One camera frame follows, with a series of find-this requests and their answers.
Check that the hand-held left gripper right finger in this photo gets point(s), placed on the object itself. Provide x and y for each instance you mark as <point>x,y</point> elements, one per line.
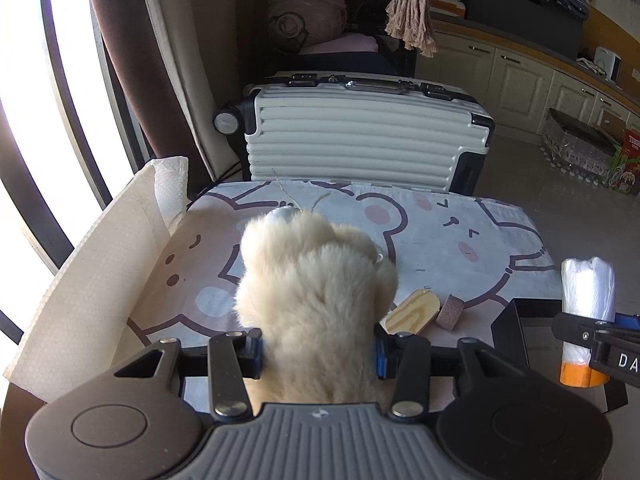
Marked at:
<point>384,357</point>

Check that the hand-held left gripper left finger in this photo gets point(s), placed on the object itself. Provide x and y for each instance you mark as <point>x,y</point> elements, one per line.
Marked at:
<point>258,355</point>

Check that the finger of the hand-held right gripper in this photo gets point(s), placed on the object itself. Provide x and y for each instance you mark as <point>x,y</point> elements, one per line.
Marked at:
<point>629,322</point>
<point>580,331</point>

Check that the roll of plastic bags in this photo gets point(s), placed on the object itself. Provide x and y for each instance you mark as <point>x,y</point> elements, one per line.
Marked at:
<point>587,285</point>

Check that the pink tape roll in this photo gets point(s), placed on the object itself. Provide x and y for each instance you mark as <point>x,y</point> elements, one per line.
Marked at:
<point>450,312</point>

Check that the cream plush toy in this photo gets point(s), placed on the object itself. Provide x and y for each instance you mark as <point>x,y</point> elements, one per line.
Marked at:
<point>320,300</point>

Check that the wooden block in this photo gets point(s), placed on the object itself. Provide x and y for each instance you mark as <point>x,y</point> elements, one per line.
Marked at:
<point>412,312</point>

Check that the bear print cloth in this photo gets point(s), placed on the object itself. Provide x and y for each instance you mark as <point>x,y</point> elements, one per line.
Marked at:
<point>450,230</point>

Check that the green red carton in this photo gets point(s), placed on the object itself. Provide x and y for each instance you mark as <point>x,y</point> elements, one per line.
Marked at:
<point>627,165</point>

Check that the white paper towel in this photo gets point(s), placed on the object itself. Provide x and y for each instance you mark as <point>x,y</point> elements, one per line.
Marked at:
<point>100,270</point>

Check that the pack of water bottles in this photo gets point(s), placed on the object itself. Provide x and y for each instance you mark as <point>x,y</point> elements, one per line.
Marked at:
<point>575,145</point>

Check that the cardboard box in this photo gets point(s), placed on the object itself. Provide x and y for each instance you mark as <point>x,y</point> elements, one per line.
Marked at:
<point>612,125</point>

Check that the white ribbed suitcase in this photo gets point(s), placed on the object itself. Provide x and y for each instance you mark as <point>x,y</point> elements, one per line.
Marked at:
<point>350,130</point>

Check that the white small heater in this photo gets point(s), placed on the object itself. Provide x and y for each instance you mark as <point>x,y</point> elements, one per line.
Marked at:
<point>606,64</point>

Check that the cream kitchen cabinet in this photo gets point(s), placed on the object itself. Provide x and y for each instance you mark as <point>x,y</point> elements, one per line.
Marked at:
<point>515,80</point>

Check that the dark blue bag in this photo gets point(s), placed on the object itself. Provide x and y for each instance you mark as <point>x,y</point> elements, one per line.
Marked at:
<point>345,64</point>

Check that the pink cushion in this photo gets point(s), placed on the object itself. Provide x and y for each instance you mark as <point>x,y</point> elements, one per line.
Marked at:
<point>340,45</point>

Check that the brown curtain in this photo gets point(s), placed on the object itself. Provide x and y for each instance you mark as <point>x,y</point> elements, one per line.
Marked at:
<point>130,60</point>

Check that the dark grey box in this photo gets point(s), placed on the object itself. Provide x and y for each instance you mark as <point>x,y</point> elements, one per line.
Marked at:
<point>510,0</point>

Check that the pink plush pillow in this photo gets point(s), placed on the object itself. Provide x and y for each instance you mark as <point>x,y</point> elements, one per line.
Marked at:
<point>305,15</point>

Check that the orange white books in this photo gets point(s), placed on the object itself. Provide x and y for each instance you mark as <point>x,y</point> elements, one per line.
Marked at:
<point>447,7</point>

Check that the dark window frame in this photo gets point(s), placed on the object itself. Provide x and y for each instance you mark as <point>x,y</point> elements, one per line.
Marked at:
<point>60,85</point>

